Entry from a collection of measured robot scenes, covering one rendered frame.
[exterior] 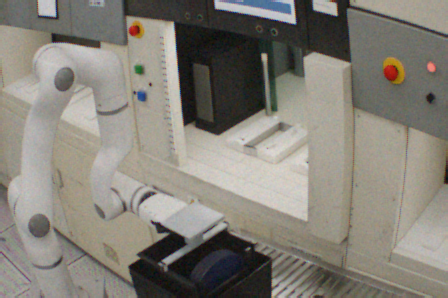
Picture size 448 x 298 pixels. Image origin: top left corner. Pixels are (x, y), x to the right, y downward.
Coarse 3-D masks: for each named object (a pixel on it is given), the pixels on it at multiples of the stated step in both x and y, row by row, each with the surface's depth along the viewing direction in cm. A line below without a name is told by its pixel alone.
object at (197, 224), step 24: (192, 216) 158; (216, 216) 157; (168, 240) 168; (192, 240) 158; (216, 240) 172; (240, 240) 165; (144, 264) 163; (168, 264) 154; (192, 264) 179; (168, 288) 160; (192, 288) 151; (216, 288) 157
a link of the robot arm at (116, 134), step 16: (96, 112) 159; (112, 112) 157; (128, 112) 161; (112, 128) 159; (128, 128) 162; (112, 144) 161; (128, 144) 163; (96, 160) 164; (112, 160) 162; (96, 176) 162; (112, 176) 162; (96, 192) 163; (112, 192) 168; (96, 208) 167; (112, 208) 165
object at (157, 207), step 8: (152, 192) 167; (144, 200) 166; (152, 200) 165; (160, 200) 165; (168, 200) 165; (176, 200) 165; (144, 208) 163; (152, 208) 162; (160, 208) 162; (168, 208) 162; (176, 208) 162; (144, 216) 163; (152, 216) 160; (160, 216) 160; (168, 216) 160; (152, 224) 162; (160, 224) 161
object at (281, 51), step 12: (228, 12) 175; (324, 12) 151; (336, 12) 149; (132, 24) 207; (288, 24) 162; (276, 48) 274; (288, 48) 281; (300, 48) 273; (276, 60) 277; (288, 60) 283; (300, 60) 275; (144, 72) 213; (276, 72) 279; (300, 72) 279
